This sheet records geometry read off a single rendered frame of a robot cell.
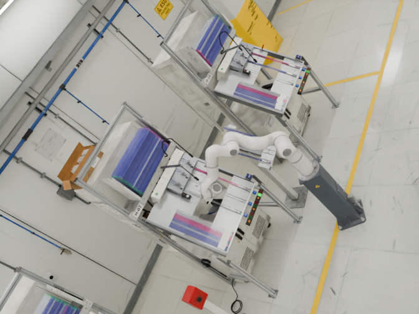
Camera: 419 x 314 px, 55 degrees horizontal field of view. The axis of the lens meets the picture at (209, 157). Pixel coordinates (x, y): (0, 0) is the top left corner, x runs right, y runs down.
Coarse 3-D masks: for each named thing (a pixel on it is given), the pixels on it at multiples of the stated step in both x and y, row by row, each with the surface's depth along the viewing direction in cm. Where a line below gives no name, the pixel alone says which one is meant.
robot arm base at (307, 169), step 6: (300, 162) 301; (306, 162) 303; (312, 162) 315; (300, 168) 305; (306, 168) 305; (312, 168) 308; (318, 168) 307; (300, 174) 316; (306, 174) 309; (312, 174) 307; (306, 180) 309
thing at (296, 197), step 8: (256, 160) 366; (264, 168) 373; (272, 176) 380; (280, 176) 387; (280, 184) 388; (288, 184) 394; (288, 192) 395; (296, 192) 408; (304, 192) 400; (288, 200) 409; (296, 200) 401; (304, 200) 394
